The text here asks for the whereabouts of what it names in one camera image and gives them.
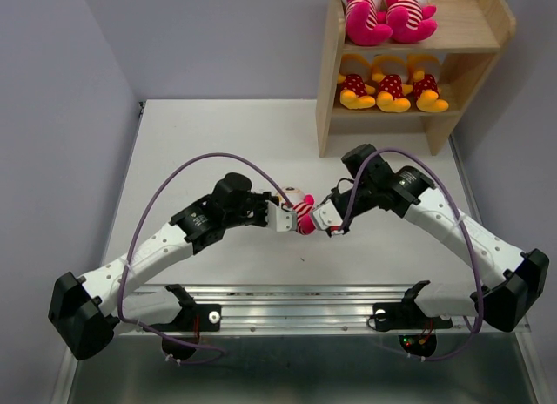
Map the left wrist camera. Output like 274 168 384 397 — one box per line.
266 201 297 232

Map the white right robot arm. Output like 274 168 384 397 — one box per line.
311 144 549 332

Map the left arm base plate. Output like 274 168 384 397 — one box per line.
151 303 222 333

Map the aluminium mounting rail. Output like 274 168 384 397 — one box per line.
135 270 474 336

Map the orange bear polka dot toy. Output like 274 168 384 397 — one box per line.
337 54 376 110

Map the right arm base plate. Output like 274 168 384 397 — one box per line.
366 302 453 333

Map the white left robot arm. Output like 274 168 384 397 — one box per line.
48 172 280 363

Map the white doll face down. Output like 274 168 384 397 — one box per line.
276 186 315 235
383 0 438 44

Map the wooden shelf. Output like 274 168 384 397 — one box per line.
316 0 516 157

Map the white glasses doll striped shirt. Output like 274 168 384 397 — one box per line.
341 0 393 47

